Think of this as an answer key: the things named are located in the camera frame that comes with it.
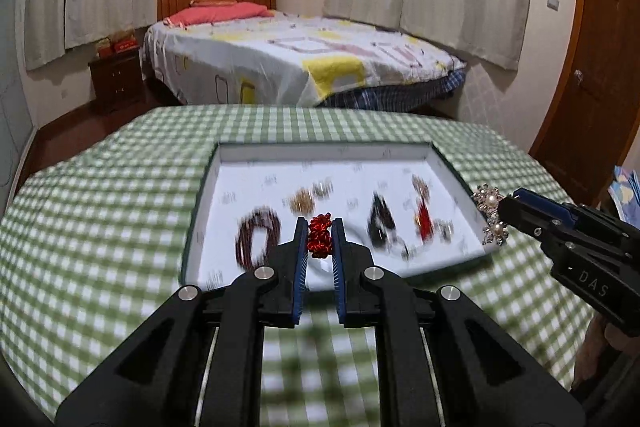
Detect red bead flower ornament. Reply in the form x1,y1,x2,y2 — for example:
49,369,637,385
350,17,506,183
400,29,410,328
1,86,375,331
307,212,333,259

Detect gold chain bracelet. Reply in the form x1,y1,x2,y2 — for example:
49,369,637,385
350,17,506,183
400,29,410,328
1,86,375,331
288,187,317,216

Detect pearl rhinestone brooch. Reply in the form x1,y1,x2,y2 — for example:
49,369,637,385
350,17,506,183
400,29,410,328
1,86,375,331
472,183,509,247

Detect green jewelry tray box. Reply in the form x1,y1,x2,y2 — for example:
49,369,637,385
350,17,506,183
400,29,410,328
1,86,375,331
179,142,497,289

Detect person's hand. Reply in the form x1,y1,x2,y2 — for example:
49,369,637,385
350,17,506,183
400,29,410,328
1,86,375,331
572,313,639,389

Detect white jade bangle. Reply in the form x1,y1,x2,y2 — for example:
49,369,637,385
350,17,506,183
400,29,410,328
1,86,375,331
306,219,372,291

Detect silver flower brooch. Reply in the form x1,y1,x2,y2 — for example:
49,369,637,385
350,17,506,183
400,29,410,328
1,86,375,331
311,179,333,199

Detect gold charm red tassel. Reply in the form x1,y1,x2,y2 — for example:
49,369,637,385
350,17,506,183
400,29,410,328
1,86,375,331
411,174,434,243

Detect wooden door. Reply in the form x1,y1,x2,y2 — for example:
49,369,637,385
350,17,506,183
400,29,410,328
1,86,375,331
529,0,639,205

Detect bed with patterned sheet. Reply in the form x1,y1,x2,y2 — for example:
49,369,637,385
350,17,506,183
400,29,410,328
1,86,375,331
143,12,466,113

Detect green checkered tablecloth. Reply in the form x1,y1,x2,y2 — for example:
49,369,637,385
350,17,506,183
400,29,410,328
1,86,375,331
1,105,593,426

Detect dark wooden nightstand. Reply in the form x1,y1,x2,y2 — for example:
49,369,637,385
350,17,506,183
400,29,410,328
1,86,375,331
89,46,144,112

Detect red pillow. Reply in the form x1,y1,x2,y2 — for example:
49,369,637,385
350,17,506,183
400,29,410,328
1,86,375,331
163,2,274,27

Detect red boxes on nightstand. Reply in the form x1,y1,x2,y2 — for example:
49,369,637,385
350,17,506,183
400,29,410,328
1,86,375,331
96,30,138,58

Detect glass wardrobe door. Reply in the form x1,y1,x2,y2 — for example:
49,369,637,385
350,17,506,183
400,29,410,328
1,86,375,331
0,0,34,211

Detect dark bead bracelet with cord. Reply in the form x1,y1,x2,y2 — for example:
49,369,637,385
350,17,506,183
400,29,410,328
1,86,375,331
365,192,417,260

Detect dark red bead necklace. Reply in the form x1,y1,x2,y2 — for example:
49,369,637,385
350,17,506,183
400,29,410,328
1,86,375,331
234,206,284,270

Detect wall light switch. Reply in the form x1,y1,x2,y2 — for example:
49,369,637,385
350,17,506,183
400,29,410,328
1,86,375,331
547,0,560,11

